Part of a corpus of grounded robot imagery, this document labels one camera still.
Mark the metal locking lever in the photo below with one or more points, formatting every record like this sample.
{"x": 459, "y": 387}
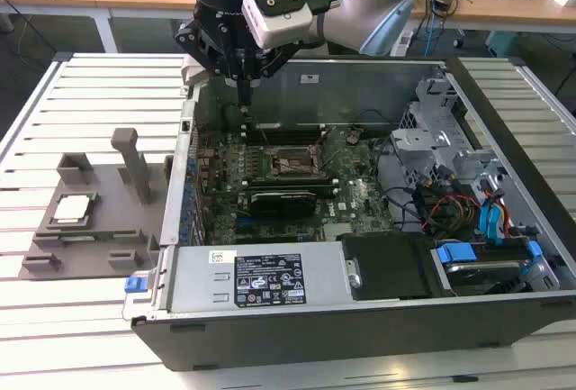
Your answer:
{"x": 326, "y": 150}
{"x": 263, "y": 134}

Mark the silver power supply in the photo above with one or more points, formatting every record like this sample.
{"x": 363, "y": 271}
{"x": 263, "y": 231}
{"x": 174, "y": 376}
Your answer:
{"x": 202, "y": 273}

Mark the grey parts rack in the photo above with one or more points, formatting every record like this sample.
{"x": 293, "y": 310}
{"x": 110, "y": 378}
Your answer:
{"x": 108, "y": 228}

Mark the white power strip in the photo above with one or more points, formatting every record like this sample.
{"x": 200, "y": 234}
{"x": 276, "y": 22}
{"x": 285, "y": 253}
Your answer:
{"x": 402, "y": 43}

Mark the white case sticker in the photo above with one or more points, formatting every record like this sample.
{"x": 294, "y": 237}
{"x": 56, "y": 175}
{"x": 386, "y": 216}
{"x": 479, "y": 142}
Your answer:
{"x": 310, "y": 78}

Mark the hard disk in blue carrier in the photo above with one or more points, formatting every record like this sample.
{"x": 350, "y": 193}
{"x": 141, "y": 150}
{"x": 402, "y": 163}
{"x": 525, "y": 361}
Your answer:
{"x": 477, "y": 273}

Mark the silver drive cage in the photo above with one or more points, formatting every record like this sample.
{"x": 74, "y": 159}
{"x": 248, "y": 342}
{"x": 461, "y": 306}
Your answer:
{"x": 418, "y": 142}

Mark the black RAM slot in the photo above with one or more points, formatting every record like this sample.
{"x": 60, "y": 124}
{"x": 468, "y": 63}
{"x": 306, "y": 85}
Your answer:
{"x": 276, "y": 130}
{"x": 276, "y": 125}
{"x": 276, "y": 135}
{"x": 276, "y": 141}

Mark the blue case latch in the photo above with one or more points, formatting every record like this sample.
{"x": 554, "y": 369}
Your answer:
{"x": 135, "y": 284}

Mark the green motherboard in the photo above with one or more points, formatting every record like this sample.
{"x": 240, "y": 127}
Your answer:
{"x": 355, "y": 183}

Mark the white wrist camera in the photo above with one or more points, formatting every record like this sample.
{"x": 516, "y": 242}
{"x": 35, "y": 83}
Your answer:
{"x": 279, "y": 25}

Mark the silver chipset heatsink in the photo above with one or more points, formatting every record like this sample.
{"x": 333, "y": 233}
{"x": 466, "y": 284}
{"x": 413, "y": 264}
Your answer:
{"x": 338, "y": 231}

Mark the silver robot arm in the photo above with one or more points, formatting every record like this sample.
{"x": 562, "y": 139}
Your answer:
{"x": 346, "y": 20}

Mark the black plastic shroud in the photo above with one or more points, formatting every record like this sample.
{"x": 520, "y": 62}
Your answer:
{"x": 387, "y": 268}

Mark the coin cell battery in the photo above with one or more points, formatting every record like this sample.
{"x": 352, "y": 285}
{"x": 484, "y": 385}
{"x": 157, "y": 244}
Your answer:
{"x": 353, "y": 138}

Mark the black PC case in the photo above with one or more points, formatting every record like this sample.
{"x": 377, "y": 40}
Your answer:
{"x": 315, "y": 340}

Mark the teal box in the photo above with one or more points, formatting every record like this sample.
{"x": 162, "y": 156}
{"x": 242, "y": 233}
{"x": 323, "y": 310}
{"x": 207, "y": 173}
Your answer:
{"x": 504, "y": 43}

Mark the black graphics card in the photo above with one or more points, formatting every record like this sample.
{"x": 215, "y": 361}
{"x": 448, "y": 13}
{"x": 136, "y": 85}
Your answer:
{"x": 281, "y": 204}

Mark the silver CPU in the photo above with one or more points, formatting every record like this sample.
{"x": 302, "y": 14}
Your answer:
{"x": 72, "y": 207}

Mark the CPU socket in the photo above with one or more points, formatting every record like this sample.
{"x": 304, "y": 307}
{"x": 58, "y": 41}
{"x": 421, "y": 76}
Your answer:
{"x": 290, "y": 165}

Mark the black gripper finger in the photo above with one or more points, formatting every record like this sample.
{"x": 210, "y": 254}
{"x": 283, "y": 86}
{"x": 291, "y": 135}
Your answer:
{"x": 276, "y": 63}
{"x": 193, "y": 43}

